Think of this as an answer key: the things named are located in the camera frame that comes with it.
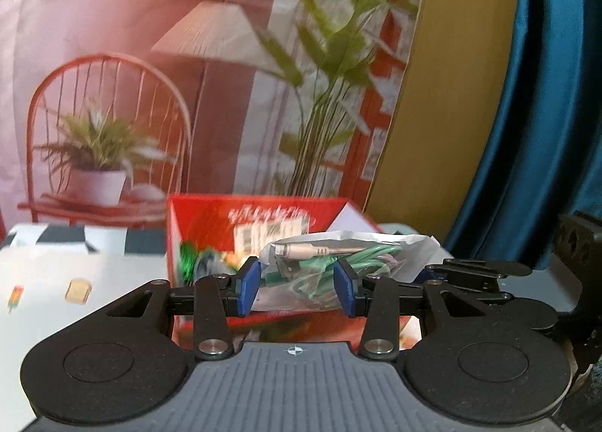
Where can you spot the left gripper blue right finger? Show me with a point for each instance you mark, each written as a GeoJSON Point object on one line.
{"type": "Point", "coordinates": [382, 301]}

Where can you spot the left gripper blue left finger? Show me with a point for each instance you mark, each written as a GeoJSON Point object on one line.
{"type": "Point", "coordinates": [210, 301]}

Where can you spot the red strawberry cardboard box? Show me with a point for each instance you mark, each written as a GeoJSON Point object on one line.
{"type": "Point", "coordinates": [236, 227]}

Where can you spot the printed living room backdrop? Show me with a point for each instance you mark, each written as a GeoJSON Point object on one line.
{"type": "Point", "coordinates": [37, 36]}

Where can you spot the patterned white tablecloth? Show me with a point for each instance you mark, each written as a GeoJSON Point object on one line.
{"type": "Point", "coordinates": [53, 275]}

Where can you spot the wooden wall panel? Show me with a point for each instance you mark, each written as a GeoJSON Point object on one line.
{"type": "Point", "coordinates": [449, 100]}

